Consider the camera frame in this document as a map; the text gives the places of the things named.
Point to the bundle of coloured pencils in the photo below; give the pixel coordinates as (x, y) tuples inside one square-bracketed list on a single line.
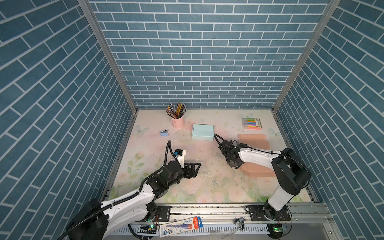
[(176, 111)]

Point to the pink paper box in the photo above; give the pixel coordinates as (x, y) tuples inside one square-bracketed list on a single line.
[(257, 156)]

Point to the red blue white package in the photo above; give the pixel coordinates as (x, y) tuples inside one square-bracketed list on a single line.
[(179, 227)]

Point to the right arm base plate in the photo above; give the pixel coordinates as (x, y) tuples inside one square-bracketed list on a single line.
[(261, 213)]

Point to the aluminium mounting rail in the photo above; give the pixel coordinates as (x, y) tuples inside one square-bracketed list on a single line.
[(221, 217)]

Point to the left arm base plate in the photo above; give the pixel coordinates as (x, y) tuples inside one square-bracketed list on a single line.
[(156, 213)]

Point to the pack of coloured markers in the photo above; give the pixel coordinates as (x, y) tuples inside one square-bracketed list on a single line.
[(251, 123)]

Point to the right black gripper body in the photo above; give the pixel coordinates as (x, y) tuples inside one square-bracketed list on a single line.
[(229, 153)]

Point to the light blue paper box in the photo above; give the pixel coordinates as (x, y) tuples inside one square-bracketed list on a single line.
[(203, 132)]

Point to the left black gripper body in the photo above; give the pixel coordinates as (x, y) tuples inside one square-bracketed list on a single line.
[(187, 170)]

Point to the small metal clip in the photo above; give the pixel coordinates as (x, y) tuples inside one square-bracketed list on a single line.
[(240, 224)]

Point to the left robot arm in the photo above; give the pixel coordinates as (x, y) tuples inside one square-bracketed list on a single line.
[(97, 219)]

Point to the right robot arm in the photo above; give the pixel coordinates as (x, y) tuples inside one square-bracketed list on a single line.
[(291, 172)]

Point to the pink pencil bucket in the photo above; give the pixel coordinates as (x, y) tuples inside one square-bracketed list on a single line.
[(178, 123)]

